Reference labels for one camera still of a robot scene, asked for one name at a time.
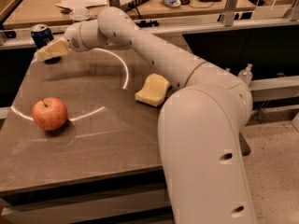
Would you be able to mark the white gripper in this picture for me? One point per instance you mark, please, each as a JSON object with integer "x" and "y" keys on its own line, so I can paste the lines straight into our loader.
{"x": 72, "y": 36}

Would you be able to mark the blue pepsi can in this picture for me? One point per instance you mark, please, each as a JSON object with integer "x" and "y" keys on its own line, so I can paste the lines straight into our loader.
{"x": 42, "y": 35}

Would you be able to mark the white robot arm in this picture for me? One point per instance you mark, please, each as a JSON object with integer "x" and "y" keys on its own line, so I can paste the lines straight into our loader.
{"x": 198, "y": 126}

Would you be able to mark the red apple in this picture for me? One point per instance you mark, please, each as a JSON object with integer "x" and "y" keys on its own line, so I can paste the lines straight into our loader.
{"x": 49, "y": 114}

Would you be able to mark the clear plastic lid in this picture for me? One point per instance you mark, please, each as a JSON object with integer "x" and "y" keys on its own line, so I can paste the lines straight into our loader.
{"x": 80, "y": 14}

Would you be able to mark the white papers on desk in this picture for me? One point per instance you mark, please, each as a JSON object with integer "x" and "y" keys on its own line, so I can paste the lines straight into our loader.
{"x": 81, "y": 3}

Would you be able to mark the yellow sponge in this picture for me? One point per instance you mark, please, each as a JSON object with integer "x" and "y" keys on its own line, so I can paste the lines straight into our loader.
{"x": 153, "y": 91}

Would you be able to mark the blue white packet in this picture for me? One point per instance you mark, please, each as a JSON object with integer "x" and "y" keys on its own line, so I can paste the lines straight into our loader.
{"x": 172, "y": 3}

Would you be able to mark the upper drawer front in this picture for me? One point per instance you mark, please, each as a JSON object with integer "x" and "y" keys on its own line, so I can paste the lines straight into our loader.
{"x": 87, "y": 207}

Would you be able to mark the clear sanitizer bottle right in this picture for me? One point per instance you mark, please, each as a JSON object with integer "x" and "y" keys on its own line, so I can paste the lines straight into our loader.
{"x": 246, "y": 74}

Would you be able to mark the left metal bracket post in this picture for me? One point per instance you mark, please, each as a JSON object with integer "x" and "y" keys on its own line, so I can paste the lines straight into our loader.
{"x": 114, "y": 3}

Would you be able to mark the metal bracket post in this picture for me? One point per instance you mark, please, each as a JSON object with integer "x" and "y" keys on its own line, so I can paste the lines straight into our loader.
{"x": 114, "y": 3}
{"x": 229, "y": 13}

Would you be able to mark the black clamp on rail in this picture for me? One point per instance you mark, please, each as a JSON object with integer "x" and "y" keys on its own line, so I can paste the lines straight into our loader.
{"x": 144, "y": 24}

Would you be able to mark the right metal bracket post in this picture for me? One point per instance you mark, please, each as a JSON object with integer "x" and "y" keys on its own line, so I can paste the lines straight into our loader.
{"x": 229, "y": 13}

